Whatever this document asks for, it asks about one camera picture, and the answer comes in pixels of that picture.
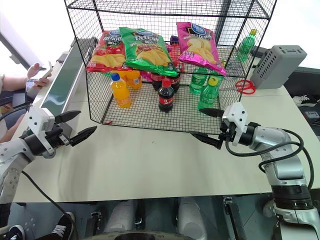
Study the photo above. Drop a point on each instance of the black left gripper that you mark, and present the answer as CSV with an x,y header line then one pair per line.
x,y
55,136

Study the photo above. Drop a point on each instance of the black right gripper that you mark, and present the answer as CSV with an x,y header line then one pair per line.
x,y
228,131

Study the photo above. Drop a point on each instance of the white smartphone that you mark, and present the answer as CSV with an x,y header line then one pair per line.
x,y
47,71

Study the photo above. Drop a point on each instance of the person's bare forearm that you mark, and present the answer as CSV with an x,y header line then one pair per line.
x,y
13,83

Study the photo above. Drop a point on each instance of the dark rounded robot base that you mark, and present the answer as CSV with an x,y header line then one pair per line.
x,y
140,236

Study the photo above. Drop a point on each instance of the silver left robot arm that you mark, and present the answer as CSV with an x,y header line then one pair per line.
x,y
12,160

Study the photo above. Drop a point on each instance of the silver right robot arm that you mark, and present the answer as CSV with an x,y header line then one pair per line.
x,y
282,160

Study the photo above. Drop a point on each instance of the green conveyor belt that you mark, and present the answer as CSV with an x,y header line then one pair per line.
x,y
62,82

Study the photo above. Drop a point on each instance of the person's bare hand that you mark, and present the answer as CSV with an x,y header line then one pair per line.
x,y
33,71

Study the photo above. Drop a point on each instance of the green soda bottle yellow cap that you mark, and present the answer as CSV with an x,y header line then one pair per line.
x,y
220,79
246,45
207,97
196,82

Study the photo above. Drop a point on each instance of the small red clip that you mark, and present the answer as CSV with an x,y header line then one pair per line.
x,y
108,122

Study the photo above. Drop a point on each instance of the orange soda bottle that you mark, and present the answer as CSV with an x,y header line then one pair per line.
x,y
121,95
135,80

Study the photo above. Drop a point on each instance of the person's bare leg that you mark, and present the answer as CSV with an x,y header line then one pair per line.
x,y
6,133

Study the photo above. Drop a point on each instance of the pink potato chips bag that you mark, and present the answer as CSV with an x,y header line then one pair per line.
x,y
200,50

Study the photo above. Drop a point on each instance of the red snack pack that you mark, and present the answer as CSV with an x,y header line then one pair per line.
x,y
175,56

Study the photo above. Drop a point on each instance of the red potato chips bag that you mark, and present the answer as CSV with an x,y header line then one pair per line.
x,y
107,52

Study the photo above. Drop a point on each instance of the pink snack pack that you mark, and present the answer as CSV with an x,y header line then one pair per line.
x,y
146,76

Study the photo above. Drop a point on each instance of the grey plastic vented box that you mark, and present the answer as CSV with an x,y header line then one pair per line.
x,y
275,67

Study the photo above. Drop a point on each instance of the purple snack pack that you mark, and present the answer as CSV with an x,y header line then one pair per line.
x,y
174,39

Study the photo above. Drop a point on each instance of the white robot leg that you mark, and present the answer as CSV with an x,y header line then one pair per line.
x,y
120,217
191,220

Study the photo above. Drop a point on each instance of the black white laced shoe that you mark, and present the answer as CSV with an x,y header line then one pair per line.
x,y
305,100

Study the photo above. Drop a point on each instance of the green potato chips bag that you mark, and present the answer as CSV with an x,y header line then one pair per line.
x,y
147,52

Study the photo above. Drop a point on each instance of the black white sneaker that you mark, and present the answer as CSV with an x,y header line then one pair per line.
x,y
13,232
63,226

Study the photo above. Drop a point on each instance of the white power strip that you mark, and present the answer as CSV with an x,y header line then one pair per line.
x,y
312,116

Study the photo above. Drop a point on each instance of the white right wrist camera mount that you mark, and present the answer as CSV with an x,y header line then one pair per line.
x,y
237,112

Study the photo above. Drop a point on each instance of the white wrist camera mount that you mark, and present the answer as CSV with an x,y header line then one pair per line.
x,y
237,112
37,120

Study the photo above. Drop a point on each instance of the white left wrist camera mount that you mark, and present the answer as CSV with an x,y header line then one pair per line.
x,y
37,120

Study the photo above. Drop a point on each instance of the black table leg bracket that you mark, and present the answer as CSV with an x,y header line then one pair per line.
x,y
231,215

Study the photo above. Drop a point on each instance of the white panel grey frame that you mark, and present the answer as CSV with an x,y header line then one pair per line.
x,y
20,42

